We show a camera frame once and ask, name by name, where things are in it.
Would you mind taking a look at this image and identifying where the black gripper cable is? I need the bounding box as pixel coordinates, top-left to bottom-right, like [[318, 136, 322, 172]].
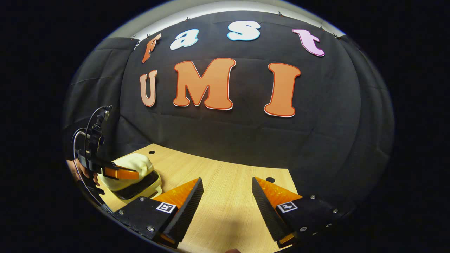
[[72, 105, 115, 213]]

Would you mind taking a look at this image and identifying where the pale yellow suitcase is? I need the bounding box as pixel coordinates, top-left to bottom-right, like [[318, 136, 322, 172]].
[[98, 153, 163, 201]]

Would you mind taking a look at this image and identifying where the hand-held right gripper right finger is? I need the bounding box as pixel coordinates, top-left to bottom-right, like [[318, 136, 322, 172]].
[[252, 177, 347, 248]]

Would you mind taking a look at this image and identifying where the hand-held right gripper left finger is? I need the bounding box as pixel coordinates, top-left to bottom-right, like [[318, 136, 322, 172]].
[[112, 177, 204, 248]]

